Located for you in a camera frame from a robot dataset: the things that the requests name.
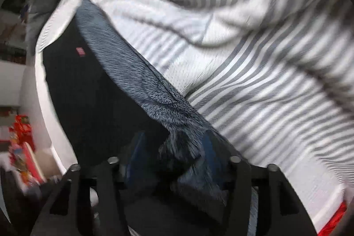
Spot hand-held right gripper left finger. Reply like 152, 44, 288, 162
30, 132, 148, 236

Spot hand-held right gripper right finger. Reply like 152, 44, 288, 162
203, 132, 316, 236

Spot black pants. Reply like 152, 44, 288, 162
43, 19, 173, 170

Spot blue-grey patterned cloth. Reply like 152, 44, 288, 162
75, 0, 231, 216

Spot red embroidered cushion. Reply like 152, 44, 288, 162
317, 201, 347, 236

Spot red gift boxes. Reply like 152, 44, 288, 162
0, 114, 46, 187

